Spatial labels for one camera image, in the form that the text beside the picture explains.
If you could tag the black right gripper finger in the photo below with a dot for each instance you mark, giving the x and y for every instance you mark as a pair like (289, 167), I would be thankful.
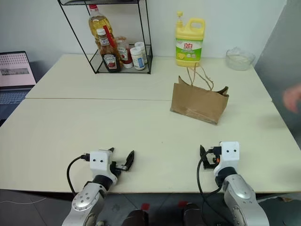
(208, 166)
(202, 151)

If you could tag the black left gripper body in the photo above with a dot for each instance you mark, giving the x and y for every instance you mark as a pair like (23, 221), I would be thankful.
(118, 167)

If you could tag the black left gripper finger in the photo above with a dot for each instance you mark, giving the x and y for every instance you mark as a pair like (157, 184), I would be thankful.
(130, 160)
(111, 149)

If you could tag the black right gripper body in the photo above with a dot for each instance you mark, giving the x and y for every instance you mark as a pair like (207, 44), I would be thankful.
(212, 159)

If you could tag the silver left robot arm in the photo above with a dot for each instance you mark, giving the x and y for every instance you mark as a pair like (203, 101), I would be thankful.
(87, 200)

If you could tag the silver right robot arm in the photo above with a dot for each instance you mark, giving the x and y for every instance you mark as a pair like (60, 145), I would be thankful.
(240, 195)

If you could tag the brown paper bag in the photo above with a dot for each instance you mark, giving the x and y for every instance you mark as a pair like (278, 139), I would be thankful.
(197, 103)

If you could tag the person's bare hand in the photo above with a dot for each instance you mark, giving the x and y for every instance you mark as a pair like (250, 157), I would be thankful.
(292, 99)

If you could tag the dark rounded shape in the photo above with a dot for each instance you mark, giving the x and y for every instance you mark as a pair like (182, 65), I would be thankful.
(192, 215)
(136, 219)

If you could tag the dark glass sauce bottle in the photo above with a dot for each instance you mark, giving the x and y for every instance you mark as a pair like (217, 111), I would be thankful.
(110, 58)

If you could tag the white seasoning jar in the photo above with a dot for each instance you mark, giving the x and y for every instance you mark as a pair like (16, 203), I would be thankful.
(138, 58)
(142, 45)

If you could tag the red ketchup squeeze bottle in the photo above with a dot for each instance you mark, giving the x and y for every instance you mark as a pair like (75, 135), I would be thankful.
(124, 55)

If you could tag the clear glass bowl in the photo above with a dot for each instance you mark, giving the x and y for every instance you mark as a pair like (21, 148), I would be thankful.
(240, 60)

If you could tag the yellow detergent bottle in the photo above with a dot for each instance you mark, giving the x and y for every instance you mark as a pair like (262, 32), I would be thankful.
(188, 47)

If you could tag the open laptop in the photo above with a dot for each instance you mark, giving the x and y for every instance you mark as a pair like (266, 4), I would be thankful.
(14, 70)

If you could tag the cooking oil bottle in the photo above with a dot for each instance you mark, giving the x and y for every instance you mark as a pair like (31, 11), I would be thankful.
(100, 22)

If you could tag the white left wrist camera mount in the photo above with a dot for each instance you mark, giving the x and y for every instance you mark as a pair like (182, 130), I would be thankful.
(100, 160)

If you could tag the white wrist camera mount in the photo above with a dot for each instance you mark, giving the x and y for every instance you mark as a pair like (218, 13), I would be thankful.
(230, 154)
(100, 160)

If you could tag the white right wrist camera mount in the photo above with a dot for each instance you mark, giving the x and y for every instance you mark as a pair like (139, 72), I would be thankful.
(230, 154)

